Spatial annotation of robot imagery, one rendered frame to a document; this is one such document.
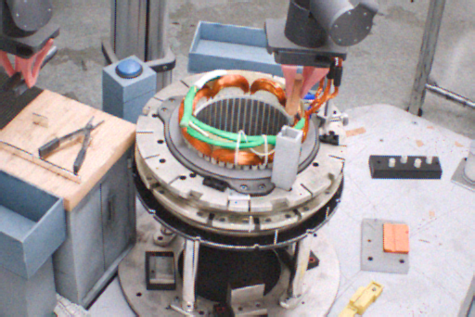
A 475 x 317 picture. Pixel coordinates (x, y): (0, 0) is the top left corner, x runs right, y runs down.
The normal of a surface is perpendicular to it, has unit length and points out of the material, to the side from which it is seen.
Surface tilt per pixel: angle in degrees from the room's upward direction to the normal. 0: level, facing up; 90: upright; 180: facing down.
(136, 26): 90
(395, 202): 0
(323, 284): 0
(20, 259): 90
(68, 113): 0
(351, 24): 92
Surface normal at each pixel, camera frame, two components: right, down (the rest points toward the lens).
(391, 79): 0.07, -0.75
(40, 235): 0.89, 0.35
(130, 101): 0.64, 0.54
